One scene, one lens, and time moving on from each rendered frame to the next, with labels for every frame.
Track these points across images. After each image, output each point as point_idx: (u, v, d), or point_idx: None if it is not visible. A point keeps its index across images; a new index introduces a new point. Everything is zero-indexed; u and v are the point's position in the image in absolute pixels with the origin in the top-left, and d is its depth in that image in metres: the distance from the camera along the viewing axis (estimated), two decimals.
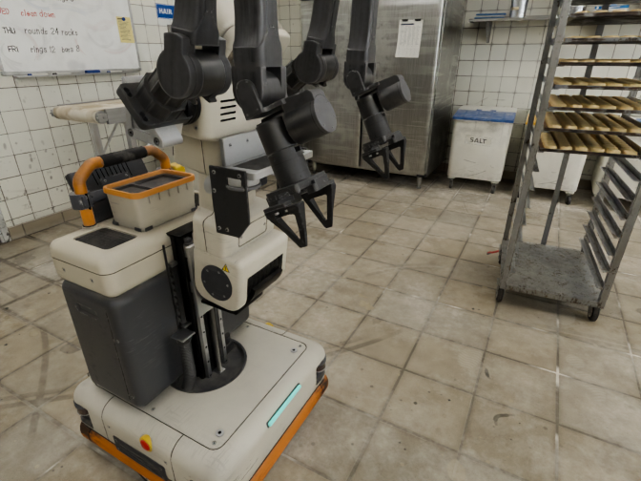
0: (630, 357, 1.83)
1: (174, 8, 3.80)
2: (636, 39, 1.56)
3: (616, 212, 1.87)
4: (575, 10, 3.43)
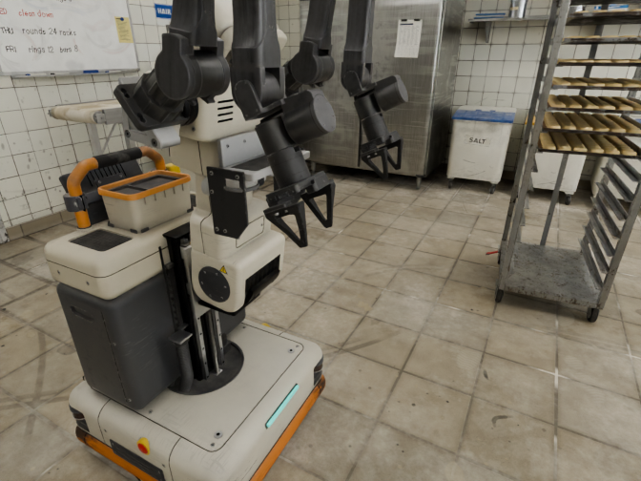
0: (629, 358, 1.83)
1: None
2: (635, 40, 1.55)
3: (615, 213, 1.87)
4: (574, 10, 3.43)
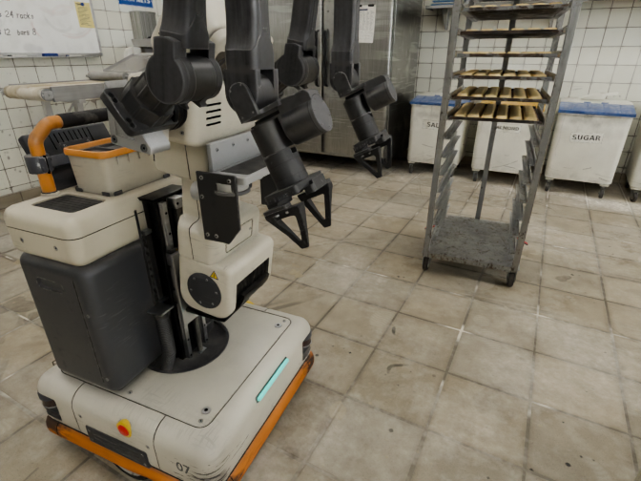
0: (535, 317, 1.91)
1: None
2: (526, 8, 1.64)
3: (524, 178, 1.95)
4: None
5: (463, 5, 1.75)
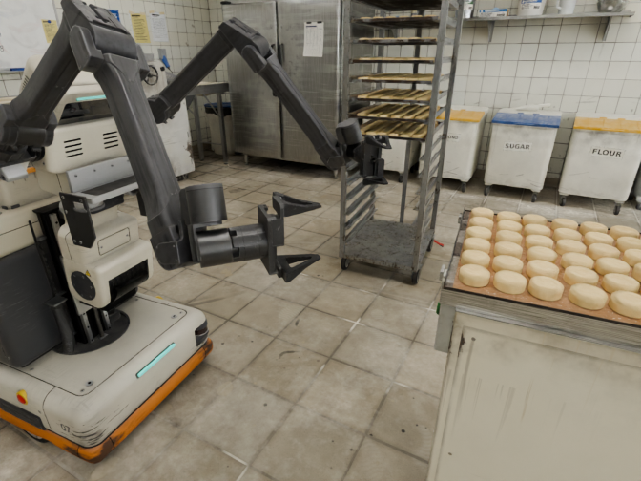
0: (426, 311, 2.16)
1: None
2: (403, 41, 1.88)
3: (419, 188, 2.19)
4: (463, 12, 3.75)
5: (354, 37, 2.00)
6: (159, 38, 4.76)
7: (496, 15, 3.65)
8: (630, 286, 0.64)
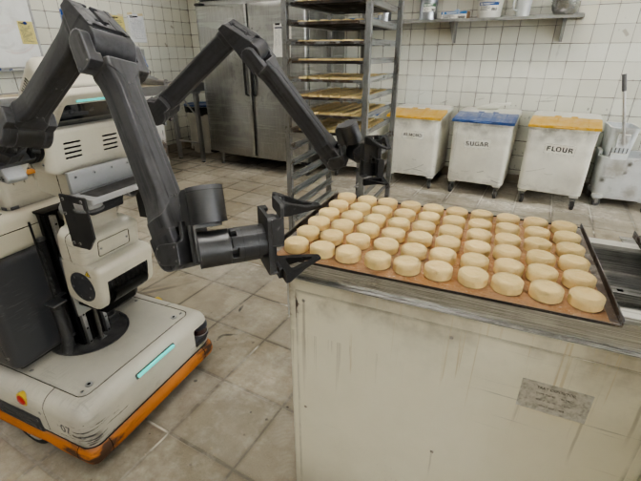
0: None
1: None
2: (335, 43, 2.00)
3: None
4: (426, 14, 3.88)
5: (293, 39, 2.12)
6: (137, 39, 4.88)
7: (457, 17, 3.77)
8: (415, 252, 0.76)
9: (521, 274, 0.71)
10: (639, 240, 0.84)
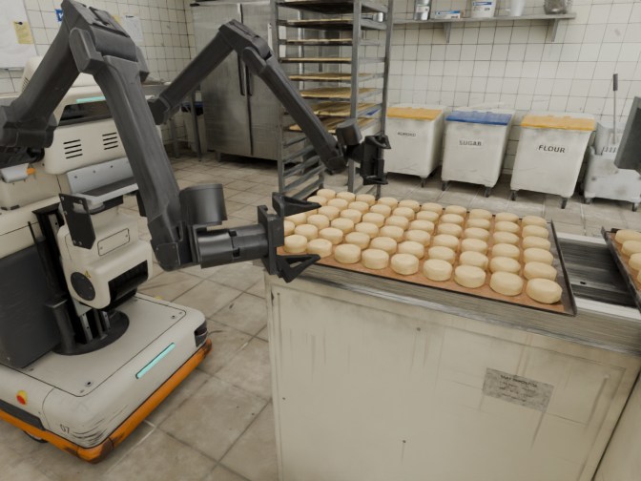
0: None
1: None
2: (323, 43, 2.03)
3: None
4: (420, 14, 3.90)
5: (282, 39, 2.14)
6: (134, 39, 4.90)
7: (450, 17, 3.79)
8: (384, 246, 0.78)
9: (485, 266, 0.73)
10: (606, 235, 0.86)
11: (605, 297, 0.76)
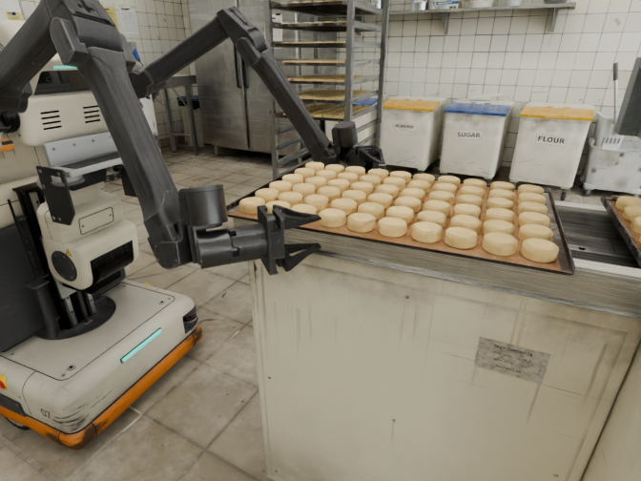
0: None
1: None
2: (318, 25, 1.98)
3: None
4: (418, 5, 3.85)
5: (276, 22, 2.09)
6: (130, 31, 4.86)
7: (448, 8, 3.74)
8: (371, 210, 0.74)
9: (477, 229, 0.68)
10: (606, 201, 0.82)
11: (605, 262, 0.71)
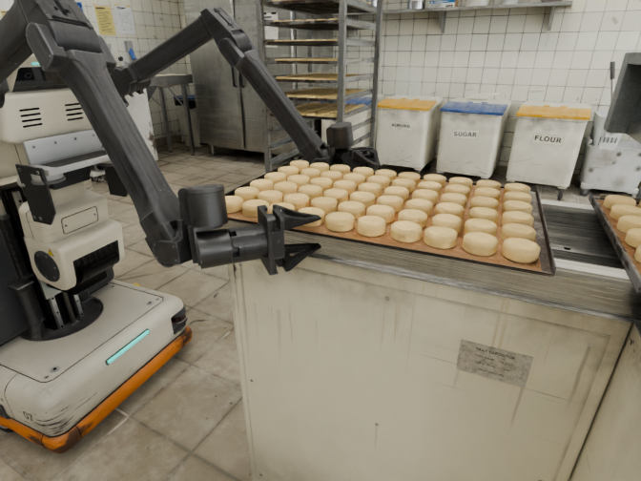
0: None
1: None
2: (309, 22, 1.96)
3: None
4: (414, 4, 3.83)
5: (268, 20, 2.07)
6: (125, 31, 4.84)
7: (444, 6, 3.72)
8: (351, 209, 0.72)
9: (458, 228, 0.66)
10: (593, 199, 0.80)
11: (590, 262, 0.69)
